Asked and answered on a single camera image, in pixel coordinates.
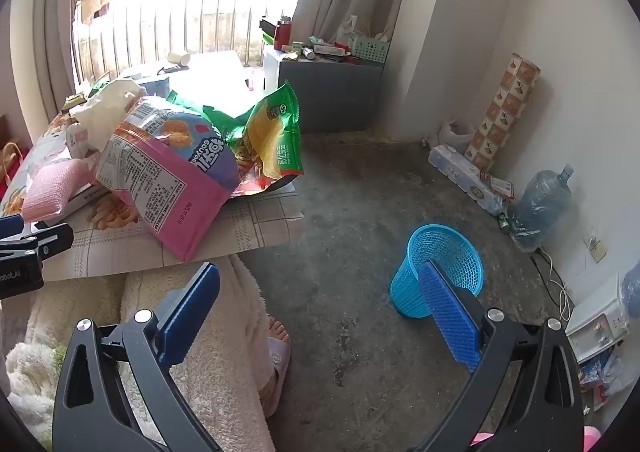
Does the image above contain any grey cabinet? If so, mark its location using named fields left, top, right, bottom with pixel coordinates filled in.
left=263, top=46, right=385, bottom=135

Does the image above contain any pink slipper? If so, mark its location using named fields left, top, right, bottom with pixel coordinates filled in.
left=262, top=336, right=292, bottom=418

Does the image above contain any person's foot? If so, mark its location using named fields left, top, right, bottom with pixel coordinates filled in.
left=260, top=314, right=293, bottom=413

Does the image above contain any pink snack bag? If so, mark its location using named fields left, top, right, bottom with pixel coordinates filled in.
left=95, top=102, right=241, bottom=263

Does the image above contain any red snack wrapper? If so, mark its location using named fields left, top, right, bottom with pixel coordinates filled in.
left=232, top=167, right=296, bottom=198

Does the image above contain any large green snack bag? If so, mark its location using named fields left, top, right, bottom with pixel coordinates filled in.
left=202, top=80, right=304, bottom=180

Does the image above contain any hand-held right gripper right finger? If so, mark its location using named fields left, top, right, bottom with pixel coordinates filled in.
left=417, top=259, right=586, bottom=452

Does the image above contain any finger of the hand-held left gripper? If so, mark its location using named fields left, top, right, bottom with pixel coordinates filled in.
left=0, top=223, right=74, bottom=264
left=0, top=214, right=26, bottom=239

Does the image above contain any red gift bag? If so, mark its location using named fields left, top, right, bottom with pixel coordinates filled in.
left=0, top=142, right=26, bottom=193

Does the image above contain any window railing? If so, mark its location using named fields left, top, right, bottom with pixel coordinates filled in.
left=75, top=0, right=296, bottom=83

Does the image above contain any red and white packet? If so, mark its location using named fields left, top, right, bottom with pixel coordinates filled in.
left=480, top=172, right=517, bottom=200

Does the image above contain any grey curtain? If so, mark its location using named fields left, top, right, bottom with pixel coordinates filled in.
left=30, top=0, right=83, bottom=123

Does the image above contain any dark green wrapper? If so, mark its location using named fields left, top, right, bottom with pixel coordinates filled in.
left=167, top=89, right=251, bottom=133

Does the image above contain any blue mesh waste basket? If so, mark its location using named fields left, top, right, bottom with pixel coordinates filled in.
left=390, top=223, right=485, bottom=319

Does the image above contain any green plastic basket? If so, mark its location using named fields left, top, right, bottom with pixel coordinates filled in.
left=350, top=34, right=391, bottom=65

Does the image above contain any yellow cloth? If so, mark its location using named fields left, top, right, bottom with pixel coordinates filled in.
left=75, top=78, right=148, bottom=153

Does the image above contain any red thermos bottle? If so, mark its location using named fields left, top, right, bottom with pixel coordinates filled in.
left=274, top=16, right=293, bottom=50

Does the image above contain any white bag on cabinet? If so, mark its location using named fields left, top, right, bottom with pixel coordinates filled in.
left=340, top=14, right=366, bottom=40

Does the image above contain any white appliance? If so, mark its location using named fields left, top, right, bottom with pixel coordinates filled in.
left=565, top=274, right=632, bottom=364

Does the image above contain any pink sponge cloth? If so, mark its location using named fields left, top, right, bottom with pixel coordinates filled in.
left=21, top=158, right=101, bottom=223

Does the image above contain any white plastic bag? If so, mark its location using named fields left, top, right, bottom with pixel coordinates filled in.
left=439, top=121, right=476, bottom=153

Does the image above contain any large water bottle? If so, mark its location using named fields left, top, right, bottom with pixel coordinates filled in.
left=510, top=163, right=575, bottom=253

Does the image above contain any small green snack packet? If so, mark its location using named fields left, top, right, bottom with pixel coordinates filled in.
left=65, top=72, right=113, bottom=110

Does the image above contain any toilet paper pack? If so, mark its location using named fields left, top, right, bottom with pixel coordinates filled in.
left=429, top=144, right=506, bottom=217

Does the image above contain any patterned paper roll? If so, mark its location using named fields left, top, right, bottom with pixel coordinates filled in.
left=464, top=52, right=542, bottom=172

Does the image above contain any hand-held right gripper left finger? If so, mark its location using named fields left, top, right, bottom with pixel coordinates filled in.
left=51, top=261, right=228, bottom=452

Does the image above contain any white cable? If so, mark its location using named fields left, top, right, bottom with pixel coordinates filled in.
left=530, top=249, right=573, bottom=320

